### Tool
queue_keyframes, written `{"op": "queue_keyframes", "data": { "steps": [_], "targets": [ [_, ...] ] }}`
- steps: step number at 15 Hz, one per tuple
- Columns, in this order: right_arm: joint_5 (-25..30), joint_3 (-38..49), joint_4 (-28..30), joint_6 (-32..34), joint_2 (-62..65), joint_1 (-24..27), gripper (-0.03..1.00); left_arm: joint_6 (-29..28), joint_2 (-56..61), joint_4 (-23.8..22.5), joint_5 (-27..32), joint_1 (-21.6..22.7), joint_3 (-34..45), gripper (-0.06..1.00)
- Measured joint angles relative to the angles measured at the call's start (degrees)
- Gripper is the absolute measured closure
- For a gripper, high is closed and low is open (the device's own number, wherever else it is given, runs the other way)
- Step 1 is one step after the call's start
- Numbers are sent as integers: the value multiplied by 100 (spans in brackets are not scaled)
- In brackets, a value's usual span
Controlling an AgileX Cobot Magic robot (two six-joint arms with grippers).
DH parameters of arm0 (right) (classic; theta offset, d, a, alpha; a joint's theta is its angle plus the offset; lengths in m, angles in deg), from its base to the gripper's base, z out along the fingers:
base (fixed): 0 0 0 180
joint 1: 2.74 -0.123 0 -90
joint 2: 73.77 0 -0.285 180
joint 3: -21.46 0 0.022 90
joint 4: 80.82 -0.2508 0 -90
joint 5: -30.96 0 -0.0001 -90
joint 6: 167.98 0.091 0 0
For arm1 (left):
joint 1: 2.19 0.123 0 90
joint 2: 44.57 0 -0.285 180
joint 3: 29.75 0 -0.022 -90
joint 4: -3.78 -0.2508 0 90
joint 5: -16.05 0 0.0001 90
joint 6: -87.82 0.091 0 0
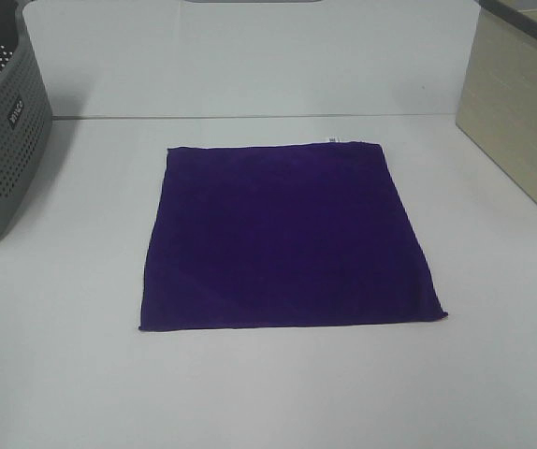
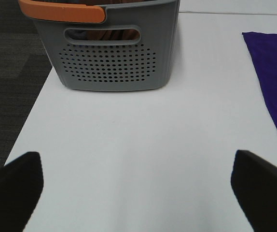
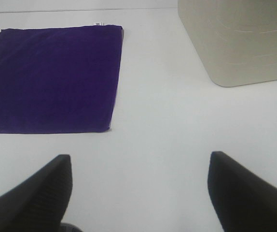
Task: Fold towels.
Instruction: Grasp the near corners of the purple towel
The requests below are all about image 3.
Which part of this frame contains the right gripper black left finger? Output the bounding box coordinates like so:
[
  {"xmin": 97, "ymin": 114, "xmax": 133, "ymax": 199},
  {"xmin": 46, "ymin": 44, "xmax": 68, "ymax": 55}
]
[{"xmin": 0, "ymin": 155, "xmax": 73, "ymax": 232}]

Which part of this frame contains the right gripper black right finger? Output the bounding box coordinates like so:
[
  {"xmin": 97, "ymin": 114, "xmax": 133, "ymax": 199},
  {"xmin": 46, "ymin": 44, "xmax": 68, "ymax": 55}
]
[{"xmin": 208, "ymin": 151, "xmax": 277, "ymax": 232}]

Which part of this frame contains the purple towel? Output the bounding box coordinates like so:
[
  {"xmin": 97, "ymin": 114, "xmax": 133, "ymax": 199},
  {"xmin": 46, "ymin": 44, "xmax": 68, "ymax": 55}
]
[{"xmin": 0, "ymin": 25, "xmax": 124, "ymax": 134}]

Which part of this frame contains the beige storage bin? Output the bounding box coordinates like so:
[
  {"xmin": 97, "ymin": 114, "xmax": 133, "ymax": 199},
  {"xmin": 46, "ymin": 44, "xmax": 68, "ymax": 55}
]
[{"xmin": 178, "ymin": 0, "xmax": 277, "ymax": 87}]

